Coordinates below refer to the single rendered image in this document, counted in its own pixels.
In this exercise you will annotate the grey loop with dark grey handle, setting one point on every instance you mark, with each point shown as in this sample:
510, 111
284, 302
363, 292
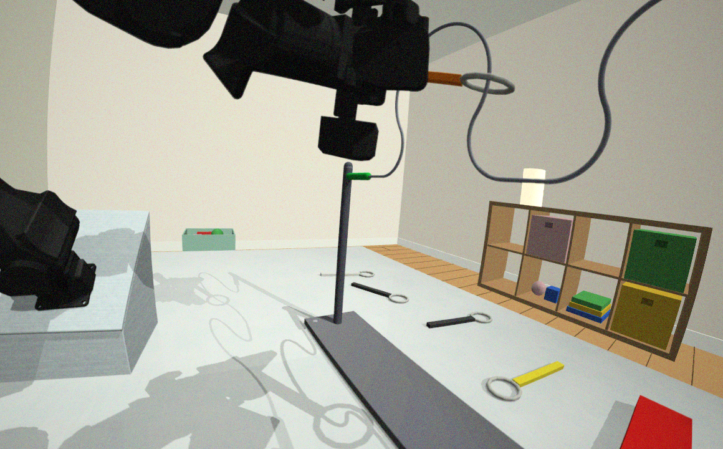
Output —
460, 320
379, 292

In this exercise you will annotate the orange handle with grey end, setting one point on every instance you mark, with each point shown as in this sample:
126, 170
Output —
459, 80

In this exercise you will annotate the red rectangular block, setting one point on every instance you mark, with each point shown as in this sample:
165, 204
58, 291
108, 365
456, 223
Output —
654, 426

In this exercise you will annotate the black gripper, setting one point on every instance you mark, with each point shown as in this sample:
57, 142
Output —
344, 136

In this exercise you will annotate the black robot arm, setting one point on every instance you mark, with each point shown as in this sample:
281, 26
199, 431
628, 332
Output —
286, 38

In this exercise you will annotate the grey loop with yellow handle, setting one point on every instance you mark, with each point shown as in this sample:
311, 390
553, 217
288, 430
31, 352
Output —
523, 380

